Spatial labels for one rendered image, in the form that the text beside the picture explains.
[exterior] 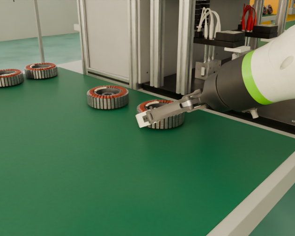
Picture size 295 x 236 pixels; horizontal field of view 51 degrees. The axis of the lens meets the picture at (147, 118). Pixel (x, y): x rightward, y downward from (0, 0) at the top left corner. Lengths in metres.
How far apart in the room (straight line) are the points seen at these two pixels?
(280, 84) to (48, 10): 7.47
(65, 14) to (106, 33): 7.02
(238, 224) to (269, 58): 0.24
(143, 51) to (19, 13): 6.64
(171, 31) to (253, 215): 0.69
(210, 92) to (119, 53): 0.50
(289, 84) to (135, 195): 0.27
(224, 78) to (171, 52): 0.53
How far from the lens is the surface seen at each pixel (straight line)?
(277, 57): 0.47
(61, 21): 7.99
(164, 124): 0.69
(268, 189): 0.54
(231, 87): 0.52
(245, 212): 0.48
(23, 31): 7.55
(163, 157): 0.58
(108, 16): 1.03
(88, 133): 0.68
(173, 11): 1.03
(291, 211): 1.78
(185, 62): 0.83
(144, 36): 0.94
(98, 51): 1.09
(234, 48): 0.95
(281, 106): 0.84
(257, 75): 0.49
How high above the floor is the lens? 1.04
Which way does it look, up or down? 23 degrees down
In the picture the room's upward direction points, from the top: straight up
